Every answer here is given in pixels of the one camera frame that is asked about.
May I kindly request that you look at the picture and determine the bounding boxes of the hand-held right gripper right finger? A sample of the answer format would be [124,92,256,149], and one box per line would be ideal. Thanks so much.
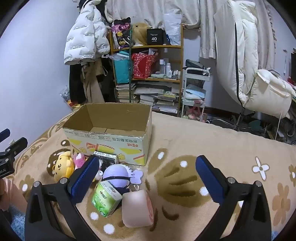
[195,155,273,241]

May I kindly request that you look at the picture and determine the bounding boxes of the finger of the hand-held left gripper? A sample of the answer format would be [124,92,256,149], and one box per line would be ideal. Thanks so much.
[0,128,11,143]
[4,137,28,161]

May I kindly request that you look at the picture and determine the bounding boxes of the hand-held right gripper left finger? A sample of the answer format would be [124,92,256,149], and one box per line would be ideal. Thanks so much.
[24,155,102,241]

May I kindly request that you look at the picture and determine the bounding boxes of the small white plush toy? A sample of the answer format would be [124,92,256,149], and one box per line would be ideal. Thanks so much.
[94,160,105,181]

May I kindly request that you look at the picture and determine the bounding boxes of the pink plush toy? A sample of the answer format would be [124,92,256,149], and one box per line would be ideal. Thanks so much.
[72,152,88,170]

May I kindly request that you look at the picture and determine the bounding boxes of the yellow dog plush toy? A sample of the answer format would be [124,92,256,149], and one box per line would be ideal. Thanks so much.
[52,151,76,182]

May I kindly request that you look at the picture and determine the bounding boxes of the green tissue pack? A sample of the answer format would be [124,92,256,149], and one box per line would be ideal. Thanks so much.
[91,180,123,218]

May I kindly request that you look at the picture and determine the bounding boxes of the lilac-headed blindfolded plush doll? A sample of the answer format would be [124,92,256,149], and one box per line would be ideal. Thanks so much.
[102,163,136,194]

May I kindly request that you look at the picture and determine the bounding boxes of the printed cardboard box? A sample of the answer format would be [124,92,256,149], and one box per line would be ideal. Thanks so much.
[63,103,153,166]

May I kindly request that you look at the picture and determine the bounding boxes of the pink roll cake plush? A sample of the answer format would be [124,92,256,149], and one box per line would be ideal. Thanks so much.
[122,189,154,228]

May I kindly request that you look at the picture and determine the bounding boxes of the person's left forearm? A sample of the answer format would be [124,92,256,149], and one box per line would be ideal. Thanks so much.
[0,179,26,212]

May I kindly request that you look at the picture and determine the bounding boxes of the black packet white label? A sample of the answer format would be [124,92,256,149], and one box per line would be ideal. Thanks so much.
[94,151,117,172]

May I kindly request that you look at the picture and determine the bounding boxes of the brown printed blanket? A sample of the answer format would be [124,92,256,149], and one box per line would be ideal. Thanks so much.
[5,111,296,241]

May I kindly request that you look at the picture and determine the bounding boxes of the lilac flower-shaped tag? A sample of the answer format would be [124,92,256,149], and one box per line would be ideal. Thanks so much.
[131,169,144,185]

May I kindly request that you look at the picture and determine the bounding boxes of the person's blue fuzzy clothing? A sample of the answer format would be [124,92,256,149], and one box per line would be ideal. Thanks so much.
[8,207,26,240]

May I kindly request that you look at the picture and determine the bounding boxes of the yellow toy pack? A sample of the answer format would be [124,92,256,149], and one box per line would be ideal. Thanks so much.
[60,92,79,110]

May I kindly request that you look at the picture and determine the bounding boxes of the pink toys in cart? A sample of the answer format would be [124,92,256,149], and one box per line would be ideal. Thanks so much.
[186,106,207,121]

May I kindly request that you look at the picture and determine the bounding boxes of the black hanging coat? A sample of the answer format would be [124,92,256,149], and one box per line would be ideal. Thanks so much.
[69,62,87,105]

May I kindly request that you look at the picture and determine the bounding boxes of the folded light blue cloth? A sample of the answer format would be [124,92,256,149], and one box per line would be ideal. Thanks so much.
[184,84,206,100]

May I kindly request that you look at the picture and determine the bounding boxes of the beige hanging garment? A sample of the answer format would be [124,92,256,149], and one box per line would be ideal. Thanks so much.
[81,60,105,104]

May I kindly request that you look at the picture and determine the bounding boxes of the stack of books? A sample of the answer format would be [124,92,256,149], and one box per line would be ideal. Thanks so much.
[116,83,139,104]

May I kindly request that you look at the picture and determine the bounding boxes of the pile of books and papers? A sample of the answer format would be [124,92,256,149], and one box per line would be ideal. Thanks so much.
[134,86,180,114]

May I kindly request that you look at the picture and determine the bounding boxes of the black hanging garment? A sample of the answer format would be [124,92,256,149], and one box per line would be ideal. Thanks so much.
[99,55,116,103]

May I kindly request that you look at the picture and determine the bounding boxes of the white trolley cart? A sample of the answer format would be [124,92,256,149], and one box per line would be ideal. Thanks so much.
[181,67,211,121]

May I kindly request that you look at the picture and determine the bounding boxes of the teal bag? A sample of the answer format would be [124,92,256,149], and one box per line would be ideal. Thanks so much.
[112,52,130,84]

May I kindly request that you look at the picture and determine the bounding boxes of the black bag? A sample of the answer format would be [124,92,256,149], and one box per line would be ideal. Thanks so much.
[185,59,205,70]

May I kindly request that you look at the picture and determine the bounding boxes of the group of white cosmetic bottles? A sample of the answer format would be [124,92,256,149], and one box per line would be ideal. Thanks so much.
[159,59,182,79]

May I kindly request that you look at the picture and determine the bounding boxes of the white puffer jacket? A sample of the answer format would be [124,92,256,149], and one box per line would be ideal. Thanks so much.
[63,0,111,66]

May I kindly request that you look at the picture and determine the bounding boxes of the red patterned gift bag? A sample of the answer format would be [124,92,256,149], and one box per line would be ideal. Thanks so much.
[132,53,158,79]

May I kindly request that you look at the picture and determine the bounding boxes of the cream quilt black zipper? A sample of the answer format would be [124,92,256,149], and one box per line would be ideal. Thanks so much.
[213,0,260,108]

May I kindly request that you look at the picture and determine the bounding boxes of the dark cabinet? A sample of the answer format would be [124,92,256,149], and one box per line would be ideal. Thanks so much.
[288,48,296,89]

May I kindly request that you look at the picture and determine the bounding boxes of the wooden shelf unit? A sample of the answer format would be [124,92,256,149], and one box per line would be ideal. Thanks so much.
[109,23,184,117]

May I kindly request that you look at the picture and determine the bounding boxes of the dark printed cartoon bag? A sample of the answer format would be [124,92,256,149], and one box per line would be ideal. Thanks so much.
[112,17,132,49]

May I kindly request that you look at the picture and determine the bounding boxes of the black box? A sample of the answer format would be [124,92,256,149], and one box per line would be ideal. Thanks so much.
[147,28,167,46]

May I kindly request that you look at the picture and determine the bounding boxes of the blond wig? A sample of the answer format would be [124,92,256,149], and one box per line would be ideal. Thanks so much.
[131,23,151,46]

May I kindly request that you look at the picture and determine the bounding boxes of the clear plastic bag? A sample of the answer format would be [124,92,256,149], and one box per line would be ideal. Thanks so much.
[162,13,182,46]

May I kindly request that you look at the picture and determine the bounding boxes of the white hanging cloth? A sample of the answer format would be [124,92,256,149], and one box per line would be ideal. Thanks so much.
[105,0,202,29]

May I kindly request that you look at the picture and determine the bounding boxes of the tangle of floor cables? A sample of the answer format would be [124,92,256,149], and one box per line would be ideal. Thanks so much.
[205,113,295,144]

